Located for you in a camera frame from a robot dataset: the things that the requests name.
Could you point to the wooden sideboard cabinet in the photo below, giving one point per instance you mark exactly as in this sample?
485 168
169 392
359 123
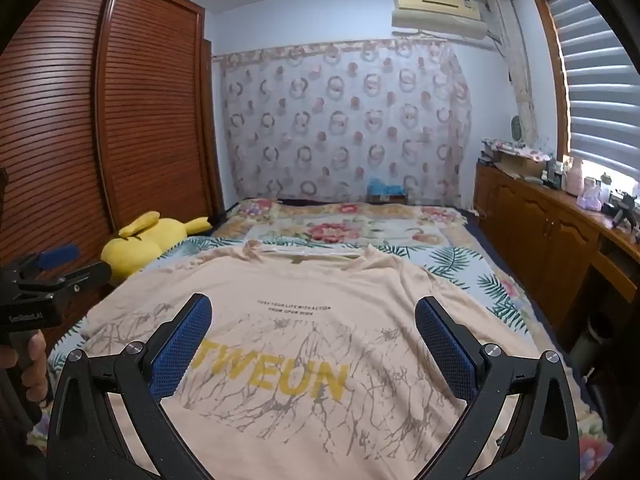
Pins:
535 230

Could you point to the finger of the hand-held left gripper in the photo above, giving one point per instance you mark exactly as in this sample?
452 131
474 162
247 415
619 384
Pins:
57 256
82 280

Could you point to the dark blue bed mattress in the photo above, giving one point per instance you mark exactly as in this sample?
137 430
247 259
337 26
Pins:
505 270

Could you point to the small green fan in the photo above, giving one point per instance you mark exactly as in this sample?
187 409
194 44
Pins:
516 127

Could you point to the open cardboard box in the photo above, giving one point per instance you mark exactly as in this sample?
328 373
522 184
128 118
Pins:
520 164

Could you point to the floral blanket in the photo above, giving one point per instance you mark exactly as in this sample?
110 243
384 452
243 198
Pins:
340 230

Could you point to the wall air conditioner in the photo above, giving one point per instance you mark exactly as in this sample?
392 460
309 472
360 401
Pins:
435 10

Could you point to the yellow plush toy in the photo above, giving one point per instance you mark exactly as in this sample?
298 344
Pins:
145 245

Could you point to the black mini tripod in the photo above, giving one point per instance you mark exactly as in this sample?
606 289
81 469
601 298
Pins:
622 210

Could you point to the striped window blind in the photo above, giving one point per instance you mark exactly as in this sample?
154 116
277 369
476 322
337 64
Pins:
595 70

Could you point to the pink bottle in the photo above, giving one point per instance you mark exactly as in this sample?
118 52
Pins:
574 175

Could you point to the wooden louvered wardrobe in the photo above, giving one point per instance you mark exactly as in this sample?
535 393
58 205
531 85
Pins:
125 110

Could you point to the floral cloth bundle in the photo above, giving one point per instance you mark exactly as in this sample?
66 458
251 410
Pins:
510 146

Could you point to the box with blue cloth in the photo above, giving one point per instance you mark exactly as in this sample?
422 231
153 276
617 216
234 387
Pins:
385 190

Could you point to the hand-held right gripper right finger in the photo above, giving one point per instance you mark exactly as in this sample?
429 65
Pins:
445 350

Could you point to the circle patterned sheer curtain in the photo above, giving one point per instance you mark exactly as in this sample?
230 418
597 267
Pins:
345 120

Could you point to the grey waste bin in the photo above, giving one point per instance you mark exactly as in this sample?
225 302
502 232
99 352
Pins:
590 340

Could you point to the palm leaf print sheet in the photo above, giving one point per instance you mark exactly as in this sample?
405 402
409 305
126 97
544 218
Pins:
450 265

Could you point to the person's left hand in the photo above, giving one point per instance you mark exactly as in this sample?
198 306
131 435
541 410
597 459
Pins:
36 370

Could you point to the beige printed t-shirt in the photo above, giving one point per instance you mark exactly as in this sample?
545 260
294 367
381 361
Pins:
310 325

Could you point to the beige tied drape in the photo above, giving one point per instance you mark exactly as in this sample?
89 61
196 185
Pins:
520 75

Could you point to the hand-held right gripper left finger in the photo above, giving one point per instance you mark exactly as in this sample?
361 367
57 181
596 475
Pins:
182 345

